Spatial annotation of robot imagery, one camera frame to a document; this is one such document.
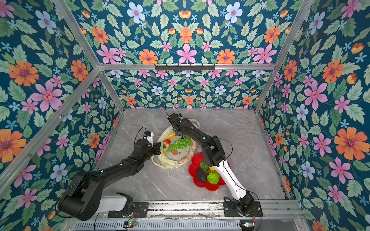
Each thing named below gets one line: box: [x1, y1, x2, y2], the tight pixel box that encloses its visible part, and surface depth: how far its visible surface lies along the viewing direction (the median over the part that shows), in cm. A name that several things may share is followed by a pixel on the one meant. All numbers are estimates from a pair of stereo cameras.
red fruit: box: [163, 138, 172, 148], surface depth 97 cm
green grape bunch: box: [166, 136, 194, 154], surface depth 97 cm
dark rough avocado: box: [196, 167, 208, 183], surface depth 82 cm
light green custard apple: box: [206, 170, 221, 185], surface depth 80 cm
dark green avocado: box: [200, 160, 210, 173], surface depth 86 cm
